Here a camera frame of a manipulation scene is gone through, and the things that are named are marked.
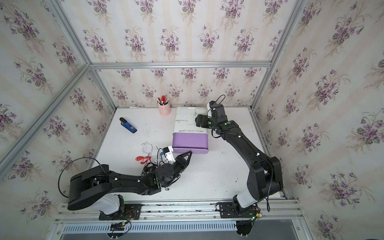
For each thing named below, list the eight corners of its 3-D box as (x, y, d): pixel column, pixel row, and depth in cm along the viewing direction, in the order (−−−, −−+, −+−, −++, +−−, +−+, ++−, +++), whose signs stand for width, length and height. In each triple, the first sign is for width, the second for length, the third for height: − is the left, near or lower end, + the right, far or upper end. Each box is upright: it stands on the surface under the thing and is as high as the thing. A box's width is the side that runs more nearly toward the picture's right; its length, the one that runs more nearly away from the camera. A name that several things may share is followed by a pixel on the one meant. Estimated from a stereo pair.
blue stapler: (120, 123, 113) (117, 119, 109) (123, 121, 114) (121, 116, 110) (133, 134, 107) (131, 130, 102) (137, 131, 108) (135, 126, 104)
